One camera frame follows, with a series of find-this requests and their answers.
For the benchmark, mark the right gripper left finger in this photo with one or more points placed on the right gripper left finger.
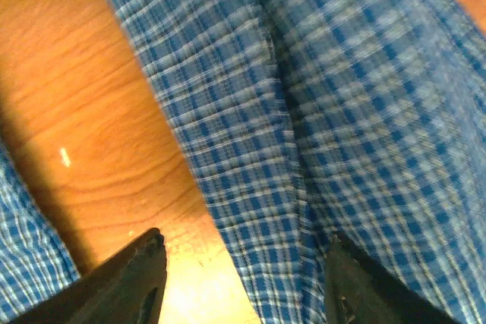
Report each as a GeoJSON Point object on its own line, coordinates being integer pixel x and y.
{"type": "Point", "coordinates": [127, 288]}

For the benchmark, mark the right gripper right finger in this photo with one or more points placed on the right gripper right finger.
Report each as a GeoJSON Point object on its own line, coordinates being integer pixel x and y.
{"type": "Point", "coordinates": [360, 290]}

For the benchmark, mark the blue plaid shirt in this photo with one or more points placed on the blue plaid shirt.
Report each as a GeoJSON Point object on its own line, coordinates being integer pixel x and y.
{"type": "Point", "coordinates": [251, 133]}

